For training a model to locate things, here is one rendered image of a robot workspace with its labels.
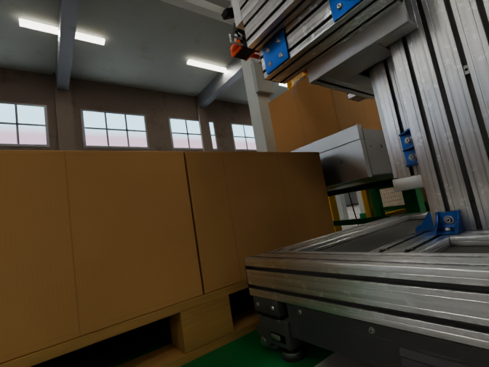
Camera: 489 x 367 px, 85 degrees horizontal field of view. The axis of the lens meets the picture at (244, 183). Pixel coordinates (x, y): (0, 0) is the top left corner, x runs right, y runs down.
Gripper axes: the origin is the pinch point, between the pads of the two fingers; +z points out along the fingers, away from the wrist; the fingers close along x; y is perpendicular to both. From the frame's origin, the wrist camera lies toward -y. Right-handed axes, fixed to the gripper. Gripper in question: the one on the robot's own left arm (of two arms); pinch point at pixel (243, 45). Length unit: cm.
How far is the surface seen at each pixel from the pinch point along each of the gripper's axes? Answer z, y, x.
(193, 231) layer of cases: 78, -44, -15
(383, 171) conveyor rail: 67, 33, -33
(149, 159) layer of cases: 57, -53, -15
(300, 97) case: 21.9, 30.0, -2.5
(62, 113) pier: -195, -30, 555
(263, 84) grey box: -45, 100, 89
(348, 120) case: 40, 39, -20
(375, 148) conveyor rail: 57, 31, -33
